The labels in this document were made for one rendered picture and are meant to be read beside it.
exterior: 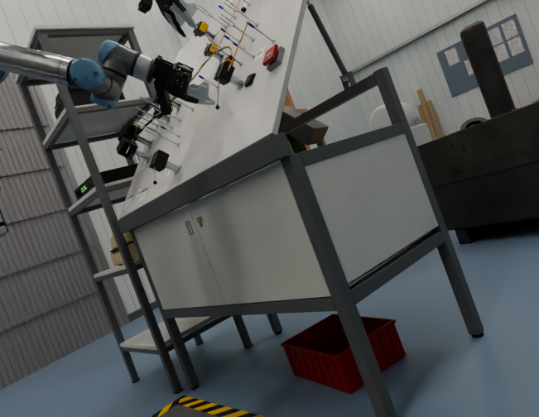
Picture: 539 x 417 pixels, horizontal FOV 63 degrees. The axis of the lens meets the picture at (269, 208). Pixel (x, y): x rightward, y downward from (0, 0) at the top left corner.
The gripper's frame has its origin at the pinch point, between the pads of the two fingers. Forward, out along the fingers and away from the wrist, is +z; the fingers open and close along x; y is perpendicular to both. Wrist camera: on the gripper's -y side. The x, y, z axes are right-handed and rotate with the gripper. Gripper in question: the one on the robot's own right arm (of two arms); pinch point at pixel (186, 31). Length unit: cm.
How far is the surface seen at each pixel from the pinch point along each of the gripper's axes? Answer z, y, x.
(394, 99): 57, 38, -23
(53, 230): 61, -48, 358
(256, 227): 57, -27, -11
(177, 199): 42, -30, 23
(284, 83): 26.3, -1.1, -28.1
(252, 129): 31.4, -13.0, -19.8
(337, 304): 78, -33, -37
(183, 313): 87, -53, 52
